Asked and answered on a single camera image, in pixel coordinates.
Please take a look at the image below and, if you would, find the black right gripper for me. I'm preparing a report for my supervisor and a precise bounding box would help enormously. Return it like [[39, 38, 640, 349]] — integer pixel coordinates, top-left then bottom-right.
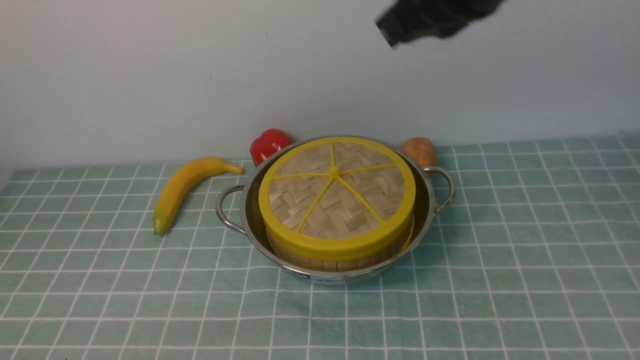
[[375, 0, 504, 48]]

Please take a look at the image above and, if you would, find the yellow woven steamer lid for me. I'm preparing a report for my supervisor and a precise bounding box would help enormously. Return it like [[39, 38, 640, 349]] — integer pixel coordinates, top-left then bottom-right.
[[257, 137, 418, 239]]

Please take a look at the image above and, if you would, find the yellow-rimmed bamboo steamer basket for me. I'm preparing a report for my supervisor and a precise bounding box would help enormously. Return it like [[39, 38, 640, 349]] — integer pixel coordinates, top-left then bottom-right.
[[266, 221, 414, 273]]

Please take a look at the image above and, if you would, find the stainless steel pot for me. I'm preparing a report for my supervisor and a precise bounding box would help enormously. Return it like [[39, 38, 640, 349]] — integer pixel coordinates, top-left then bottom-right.
[[215, 136, 457, 285]]

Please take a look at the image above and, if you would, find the brown potato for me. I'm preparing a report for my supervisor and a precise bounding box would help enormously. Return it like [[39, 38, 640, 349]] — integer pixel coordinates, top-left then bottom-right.
[[400, 137, 437, 167]]

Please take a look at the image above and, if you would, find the red bell pepper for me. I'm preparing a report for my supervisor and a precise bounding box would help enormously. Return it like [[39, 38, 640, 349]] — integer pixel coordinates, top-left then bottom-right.
[[249, 129, 294, 167]]

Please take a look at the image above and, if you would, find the yellow banana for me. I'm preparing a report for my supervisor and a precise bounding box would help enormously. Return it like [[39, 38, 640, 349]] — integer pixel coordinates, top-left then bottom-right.
[[152, 156, 245, 236]]

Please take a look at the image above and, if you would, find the green checkered tablecloth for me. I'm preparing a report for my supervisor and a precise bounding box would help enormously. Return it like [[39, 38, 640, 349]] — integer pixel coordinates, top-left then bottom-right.
[[0, 136, 640, 360]]

